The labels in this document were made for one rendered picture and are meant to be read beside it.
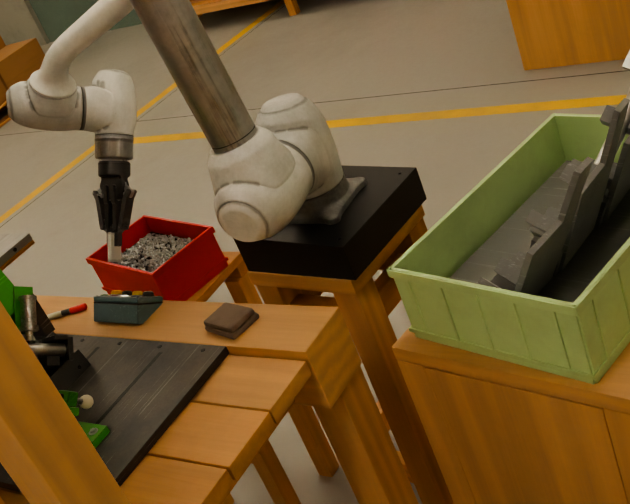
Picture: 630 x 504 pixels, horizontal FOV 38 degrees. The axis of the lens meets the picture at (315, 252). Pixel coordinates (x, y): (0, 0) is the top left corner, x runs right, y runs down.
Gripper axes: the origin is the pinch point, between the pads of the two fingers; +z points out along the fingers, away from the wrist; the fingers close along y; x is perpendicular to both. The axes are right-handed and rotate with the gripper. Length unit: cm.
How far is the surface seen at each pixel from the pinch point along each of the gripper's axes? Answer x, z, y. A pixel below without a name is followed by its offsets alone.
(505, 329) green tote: -4, 14, -97
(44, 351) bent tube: 25.0, 21.8, -6.4
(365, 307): -25, 13, -54
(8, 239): 16.0, -1.7, 18.4
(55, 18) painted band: -491, -243, 643
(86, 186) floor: -233, -36, 287
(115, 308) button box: 5.1, 14.0, -6.0
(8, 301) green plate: 29.1, 11.4, 0.2
